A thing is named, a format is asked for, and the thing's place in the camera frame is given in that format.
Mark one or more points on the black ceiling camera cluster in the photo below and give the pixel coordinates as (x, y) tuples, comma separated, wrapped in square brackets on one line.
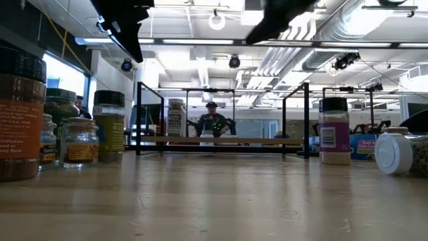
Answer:
[(346, 61)]

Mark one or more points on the ceiling light bar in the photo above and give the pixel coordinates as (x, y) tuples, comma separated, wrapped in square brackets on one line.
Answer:
[(117, 40)]

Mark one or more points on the wooden shelf black metal frame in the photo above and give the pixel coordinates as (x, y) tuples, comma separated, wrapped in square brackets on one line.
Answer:
[(220, 140)]

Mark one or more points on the black ceiling spotlight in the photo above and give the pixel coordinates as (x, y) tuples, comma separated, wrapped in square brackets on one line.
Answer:
[(234, 62), (127, 65)]

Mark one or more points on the black background rig frame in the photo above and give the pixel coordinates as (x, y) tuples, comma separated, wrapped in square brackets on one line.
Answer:
[(371, 107)]

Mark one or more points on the purple label black lid jar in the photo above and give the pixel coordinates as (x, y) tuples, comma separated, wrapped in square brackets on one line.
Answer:
[(334, 134)]

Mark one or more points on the person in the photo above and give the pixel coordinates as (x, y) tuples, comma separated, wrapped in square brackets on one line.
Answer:
[(82, 108), (212, 124)]

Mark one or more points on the yellow label black lid jar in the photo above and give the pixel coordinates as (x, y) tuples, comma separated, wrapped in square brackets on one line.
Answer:
[(108, 130)]

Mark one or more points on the white lid spice jar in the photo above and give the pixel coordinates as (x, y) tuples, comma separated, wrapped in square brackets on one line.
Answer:
[(175, 120), (393, 154)]

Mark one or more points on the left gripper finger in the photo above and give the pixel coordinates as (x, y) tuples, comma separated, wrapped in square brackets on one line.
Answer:
[(135, 40)]

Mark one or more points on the orange label black lid jar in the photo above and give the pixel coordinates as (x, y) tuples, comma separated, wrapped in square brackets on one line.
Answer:
[(20, 127)]

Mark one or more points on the blue plastic wrap box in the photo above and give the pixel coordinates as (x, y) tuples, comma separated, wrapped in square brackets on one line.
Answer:
[(364, 145)]

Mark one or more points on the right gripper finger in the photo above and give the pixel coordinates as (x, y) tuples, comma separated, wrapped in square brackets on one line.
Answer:
[(261, 35)]

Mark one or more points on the window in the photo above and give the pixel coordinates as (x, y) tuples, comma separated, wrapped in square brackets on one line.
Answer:
[(63, 77)]

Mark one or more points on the green lid spice jar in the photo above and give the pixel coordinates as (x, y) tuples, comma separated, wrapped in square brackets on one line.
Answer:
[(61, 107)]

